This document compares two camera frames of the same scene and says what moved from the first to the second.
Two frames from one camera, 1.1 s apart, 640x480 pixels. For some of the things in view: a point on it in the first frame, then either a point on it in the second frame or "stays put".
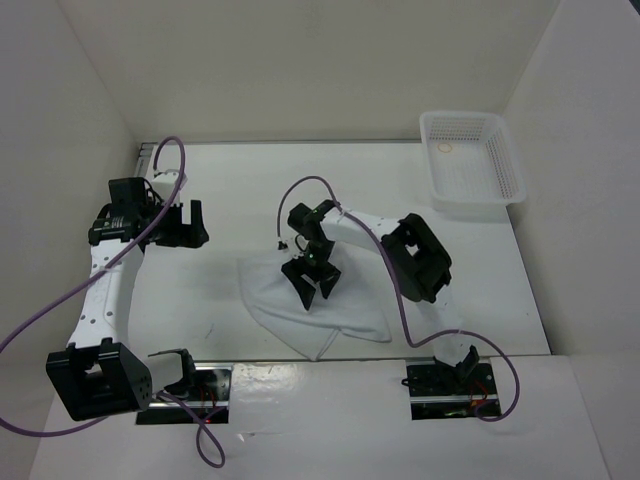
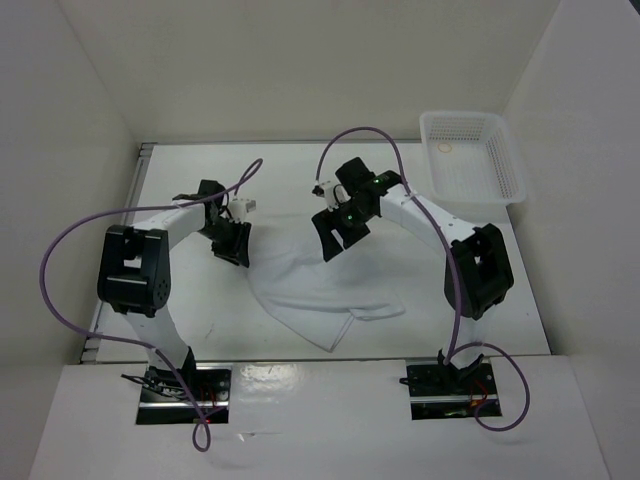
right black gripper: x=329 y=277 → x=327 y=221
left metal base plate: x=212 y=393 stays put
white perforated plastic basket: x=473 y=169 stays put
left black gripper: x=191 y=235 → x=237 y=251
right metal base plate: x=438 y=392 stays put
